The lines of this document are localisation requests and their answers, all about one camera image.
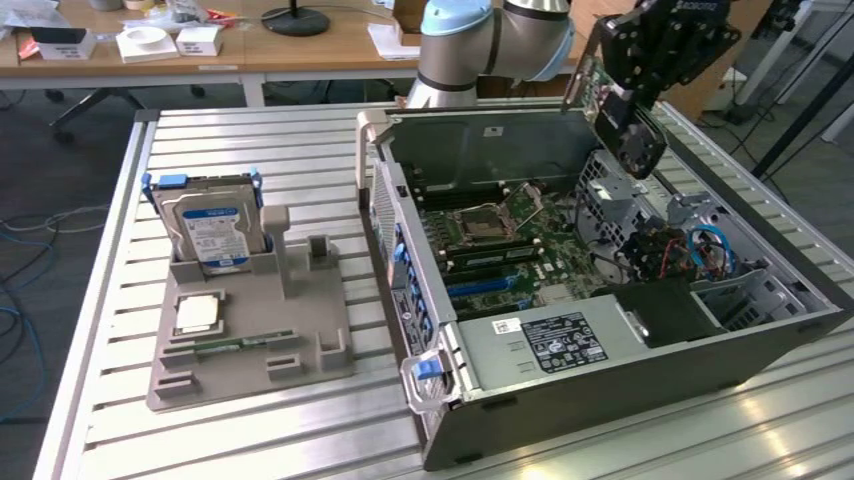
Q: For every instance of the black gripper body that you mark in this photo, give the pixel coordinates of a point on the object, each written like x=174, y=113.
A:
x=693, y=10

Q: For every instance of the graphics card with black fan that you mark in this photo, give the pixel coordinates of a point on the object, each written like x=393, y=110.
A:
x=633, y=135

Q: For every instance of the black stand pole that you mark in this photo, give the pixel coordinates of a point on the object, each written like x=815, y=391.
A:
x=804, y=100

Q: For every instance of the perforated metal disk bay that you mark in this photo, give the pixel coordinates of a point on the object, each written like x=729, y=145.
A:
x=609, y=192

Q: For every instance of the brown cardboard box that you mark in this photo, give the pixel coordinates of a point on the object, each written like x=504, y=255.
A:
x=406, y=15

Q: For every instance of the metal socket cover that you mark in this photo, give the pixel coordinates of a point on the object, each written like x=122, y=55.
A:
x=527, y=205

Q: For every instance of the white paper stack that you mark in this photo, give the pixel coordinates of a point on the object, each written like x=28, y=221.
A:
x=389, y=47

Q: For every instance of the CPU socket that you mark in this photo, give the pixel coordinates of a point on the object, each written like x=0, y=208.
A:
x=481, y=225

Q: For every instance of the green motherboard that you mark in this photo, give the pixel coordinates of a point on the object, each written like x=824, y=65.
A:
x=563, y=260

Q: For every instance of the wooden desk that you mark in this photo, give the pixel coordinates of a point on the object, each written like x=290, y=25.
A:
x=300, y=60

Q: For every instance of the black lamp base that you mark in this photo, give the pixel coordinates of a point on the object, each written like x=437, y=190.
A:
x=296, y=24

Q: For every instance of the black long expansion slot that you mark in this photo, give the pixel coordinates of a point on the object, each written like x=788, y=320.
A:
x=476, y=274

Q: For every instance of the plain grey disk bay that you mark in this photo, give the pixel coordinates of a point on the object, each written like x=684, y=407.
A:
x=747, y=300

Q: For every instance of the black plastic air shroud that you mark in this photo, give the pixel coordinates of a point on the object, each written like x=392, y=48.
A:
x=667, y=315

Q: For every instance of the white box with barcode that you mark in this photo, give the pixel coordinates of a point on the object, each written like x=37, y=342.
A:
x=200, y=42

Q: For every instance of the grey power supply unit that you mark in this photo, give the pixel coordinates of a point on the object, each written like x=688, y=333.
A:
x=493, y=360

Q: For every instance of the blue case latch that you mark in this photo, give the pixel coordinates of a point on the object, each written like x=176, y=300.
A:
x=427, y=371

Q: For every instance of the hard disk with blue label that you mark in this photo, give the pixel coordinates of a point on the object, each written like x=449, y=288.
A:
x=213, y=235

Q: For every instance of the white box with round hole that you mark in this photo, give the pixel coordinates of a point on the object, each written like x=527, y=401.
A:
x=142, y=50

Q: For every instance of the open black PC case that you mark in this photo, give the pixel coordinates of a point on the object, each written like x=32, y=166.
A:
x=600, y=415

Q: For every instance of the silver CPU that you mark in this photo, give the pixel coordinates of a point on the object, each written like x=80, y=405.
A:
x=198, y=315

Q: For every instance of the white labelled box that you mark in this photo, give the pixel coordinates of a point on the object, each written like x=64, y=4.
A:
x=66, y=52

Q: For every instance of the bare green RAM stick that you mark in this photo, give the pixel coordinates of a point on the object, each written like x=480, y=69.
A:
x=226, y=346

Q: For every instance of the grey parts rack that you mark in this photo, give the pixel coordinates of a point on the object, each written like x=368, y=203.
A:
x=253, y=370

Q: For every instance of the small black box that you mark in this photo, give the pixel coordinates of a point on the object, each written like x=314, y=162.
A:
x=60, y=36

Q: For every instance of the clear plastic bag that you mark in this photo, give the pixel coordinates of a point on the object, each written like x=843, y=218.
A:
x=26, y=12

